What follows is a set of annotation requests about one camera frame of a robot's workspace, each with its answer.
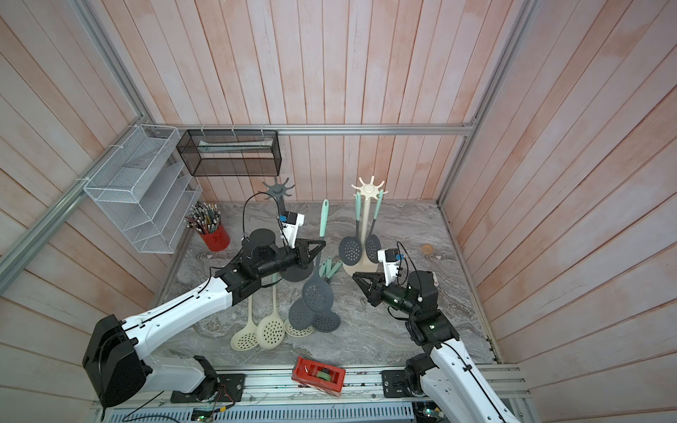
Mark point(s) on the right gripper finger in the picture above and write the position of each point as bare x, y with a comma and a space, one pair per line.
371, 293
367, 278

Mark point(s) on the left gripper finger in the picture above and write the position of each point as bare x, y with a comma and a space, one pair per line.
309, 242
310, 253

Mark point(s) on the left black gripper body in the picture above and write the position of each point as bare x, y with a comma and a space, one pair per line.
289, 257

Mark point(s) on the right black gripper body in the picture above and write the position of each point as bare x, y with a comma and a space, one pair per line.
394, 298

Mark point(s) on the grey skimmer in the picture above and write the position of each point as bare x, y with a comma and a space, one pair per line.
316, 293
329, 321
350, 247
372, 243

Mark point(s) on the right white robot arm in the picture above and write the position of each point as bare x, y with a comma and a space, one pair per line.
444, 372

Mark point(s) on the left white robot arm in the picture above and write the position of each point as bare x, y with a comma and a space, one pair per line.
118, 359

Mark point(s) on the dark grey utensil rack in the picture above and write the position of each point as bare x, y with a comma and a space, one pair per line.
277, 192

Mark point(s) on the cream skimmer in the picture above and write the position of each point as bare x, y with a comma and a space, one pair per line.
270, 332
246, 338
295, 333

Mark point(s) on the cream utensil rack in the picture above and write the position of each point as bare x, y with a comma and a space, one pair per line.
368, 192

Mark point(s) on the cream skimmer far left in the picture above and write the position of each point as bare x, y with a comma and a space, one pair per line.
246, 338

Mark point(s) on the grey solid spoon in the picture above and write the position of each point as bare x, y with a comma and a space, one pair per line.
300, 316

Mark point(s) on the small brown round coaster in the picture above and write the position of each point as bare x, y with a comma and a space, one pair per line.
427, 249

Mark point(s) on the red pencil cup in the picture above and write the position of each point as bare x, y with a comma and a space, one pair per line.
206, 220

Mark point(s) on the red tape dispenser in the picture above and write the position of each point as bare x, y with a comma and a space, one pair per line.
320, 376

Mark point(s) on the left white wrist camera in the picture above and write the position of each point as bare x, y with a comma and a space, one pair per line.
291, 223

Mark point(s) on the black mesh wall basket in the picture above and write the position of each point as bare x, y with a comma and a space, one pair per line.
250, 153

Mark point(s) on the white wire mesh shelf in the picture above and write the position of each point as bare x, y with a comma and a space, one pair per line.
144, 193

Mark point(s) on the aluminium frame rail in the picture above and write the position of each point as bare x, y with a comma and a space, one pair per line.
425, 129

